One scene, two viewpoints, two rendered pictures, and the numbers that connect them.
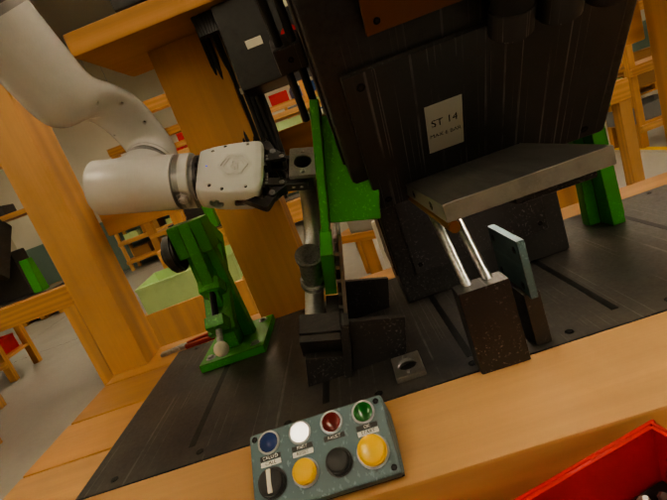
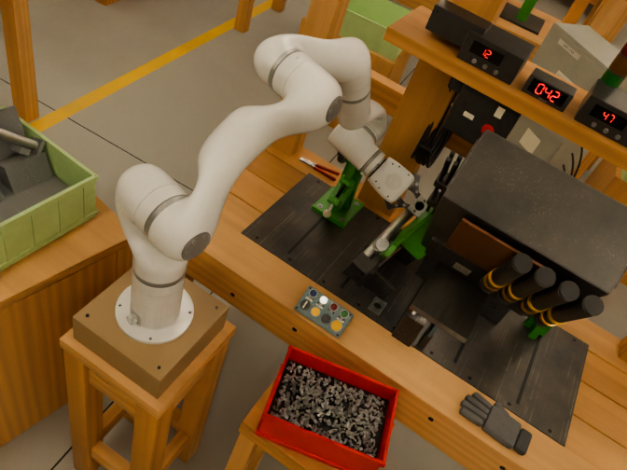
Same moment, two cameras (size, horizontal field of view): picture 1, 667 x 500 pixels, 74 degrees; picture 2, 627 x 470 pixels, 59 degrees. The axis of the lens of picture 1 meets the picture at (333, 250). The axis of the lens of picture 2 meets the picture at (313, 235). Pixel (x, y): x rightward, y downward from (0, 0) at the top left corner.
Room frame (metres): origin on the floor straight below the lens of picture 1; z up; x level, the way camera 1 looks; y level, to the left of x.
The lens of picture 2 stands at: (-0.60, -0.01, 2.15)
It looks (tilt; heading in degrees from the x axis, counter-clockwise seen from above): 44 degrees down; 12
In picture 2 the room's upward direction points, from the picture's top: 22 degrees clockwise
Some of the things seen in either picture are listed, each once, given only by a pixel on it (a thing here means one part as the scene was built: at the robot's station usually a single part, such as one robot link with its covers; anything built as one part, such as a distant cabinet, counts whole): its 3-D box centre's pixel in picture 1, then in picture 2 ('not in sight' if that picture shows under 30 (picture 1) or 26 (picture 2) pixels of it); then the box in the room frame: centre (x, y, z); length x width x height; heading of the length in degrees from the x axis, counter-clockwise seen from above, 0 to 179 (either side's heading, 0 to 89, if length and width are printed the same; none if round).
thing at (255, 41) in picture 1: (274, 40); (486, 112); (0.90, -0.03, 1.42); 0.17 x 0.12 x 0.15; 86
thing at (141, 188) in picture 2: not in sight; (154, 222); (0.10, 0.47, 1.25); 0.19 x 0.12 x 0.24; 73
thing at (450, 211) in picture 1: (465, 174); (461, 280); (0.58, -0.20, 1.11); 0.39 x 0.16 x 0.03; 176
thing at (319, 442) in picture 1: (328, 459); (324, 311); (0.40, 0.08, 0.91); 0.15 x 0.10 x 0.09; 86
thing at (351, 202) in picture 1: (342, 172); (425, 229); (0.63, -0.05, 1.17); 0.13 x 0.12 x 0.20; 86
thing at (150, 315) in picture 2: not in sight; (157, 289); (0.10, 0.44, 1.04); 0.19 x 0.19 x 0.18
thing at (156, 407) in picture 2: not in sight; (152, 336); (0.10, 0.44, 0.83); 0.32 x 0.32 x 0.04; 87
